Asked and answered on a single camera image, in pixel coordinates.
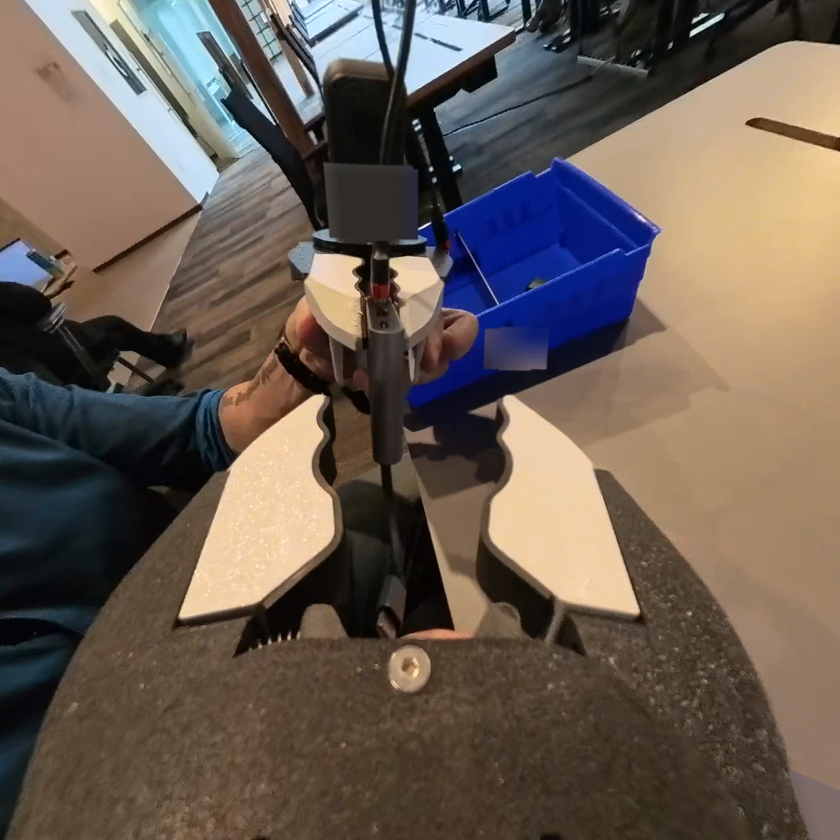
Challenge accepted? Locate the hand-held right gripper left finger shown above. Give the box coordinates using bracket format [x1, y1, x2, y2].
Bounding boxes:
[177, 395, 343, 624]

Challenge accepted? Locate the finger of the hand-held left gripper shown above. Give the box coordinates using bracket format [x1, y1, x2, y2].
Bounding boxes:
[391, 255, 445, 343]
[304, 252, 370, 347]

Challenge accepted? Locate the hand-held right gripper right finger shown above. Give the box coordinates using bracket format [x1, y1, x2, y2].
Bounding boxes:
[478, 395, 643, 641]

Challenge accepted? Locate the black usb cable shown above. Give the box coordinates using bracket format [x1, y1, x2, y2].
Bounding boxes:
[369, 0, 455, 304]

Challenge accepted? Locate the grey usb hub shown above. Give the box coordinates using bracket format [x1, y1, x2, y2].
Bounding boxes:
[366, 302, 411, 639]

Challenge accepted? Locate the blue plastic bin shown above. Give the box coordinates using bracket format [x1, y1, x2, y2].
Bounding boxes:
[406, 156, 662, 409]

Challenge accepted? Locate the person's left forearm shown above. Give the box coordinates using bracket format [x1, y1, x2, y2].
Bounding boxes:
[220, 357, 311, 455]

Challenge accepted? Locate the person's left hand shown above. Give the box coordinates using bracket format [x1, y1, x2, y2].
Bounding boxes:
[285, 298, 478, 396]

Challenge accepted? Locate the black wooden chair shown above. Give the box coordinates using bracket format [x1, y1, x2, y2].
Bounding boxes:
[221, 13, 329, 227]

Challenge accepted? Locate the dark wooden table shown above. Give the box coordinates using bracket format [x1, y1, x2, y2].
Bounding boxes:
[298, 10, 517, 214]

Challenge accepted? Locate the person's teal shirt sleeve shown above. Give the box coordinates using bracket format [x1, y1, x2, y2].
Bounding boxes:
[0, 366, 238, 631]

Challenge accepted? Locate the black wrist strap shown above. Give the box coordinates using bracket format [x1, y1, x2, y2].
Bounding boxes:
[274, 336, 331, 396]

